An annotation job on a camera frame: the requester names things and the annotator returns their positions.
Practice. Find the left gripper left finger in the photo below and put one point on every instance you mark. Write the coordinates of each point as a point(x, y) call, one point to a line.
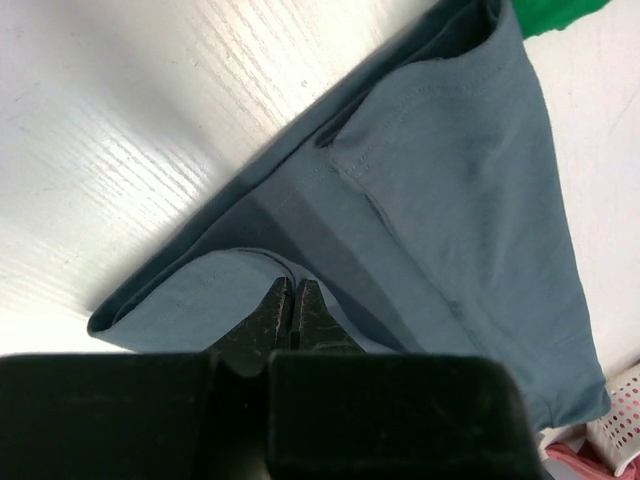
point(247, 347)

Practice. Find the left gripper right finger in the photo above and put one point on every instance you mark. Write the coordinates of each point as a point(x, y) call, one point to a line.
point(315, 329)

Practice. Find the blue t shirt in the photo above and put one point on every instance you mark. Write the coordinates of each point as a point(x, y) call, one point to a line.
point(423, 195)

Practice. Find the red t shirt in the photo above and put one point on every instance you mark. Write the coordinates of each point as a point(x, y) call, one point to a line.
point(583, 466)

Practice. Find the folded green t shirt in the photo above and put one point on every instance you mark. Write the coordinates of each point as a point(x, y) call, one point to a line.
point(537, 17)

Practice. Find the white perforated plastic basket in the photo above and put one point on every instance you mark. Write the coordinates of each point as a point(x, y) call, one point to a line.
point(615, 436)

